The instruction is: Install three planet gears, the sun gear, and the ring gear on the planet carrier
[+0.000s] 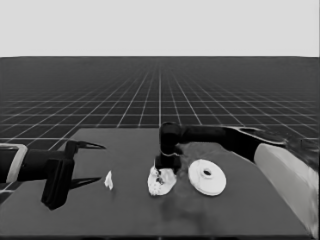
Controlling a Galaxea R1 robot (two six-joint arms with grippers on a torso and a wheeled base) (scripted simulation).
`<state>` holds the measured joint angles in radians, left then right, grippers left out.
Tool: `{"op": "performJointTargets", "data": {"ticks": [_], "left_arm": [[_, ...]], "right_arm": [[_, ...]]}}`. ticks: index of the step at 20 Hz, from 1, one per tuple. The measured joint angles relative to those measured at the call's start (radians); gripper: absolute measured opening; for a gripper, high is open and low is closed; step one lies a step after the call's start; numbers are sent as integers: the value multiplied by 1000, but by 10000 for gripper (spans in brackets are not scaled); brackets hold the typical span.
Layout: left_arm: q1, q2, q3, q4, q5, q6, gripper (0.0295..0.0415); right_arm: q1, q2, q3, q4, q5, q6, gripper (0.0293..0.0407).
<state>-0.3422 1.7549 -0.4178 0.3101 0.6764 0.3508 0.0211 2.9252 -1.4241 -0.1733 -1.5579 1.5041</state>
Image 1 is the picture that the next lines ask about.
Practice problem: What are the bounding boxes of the large thick white disc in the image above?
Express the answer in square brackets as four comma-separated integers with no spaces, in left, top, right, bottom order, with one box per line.
[187,158,227,197]

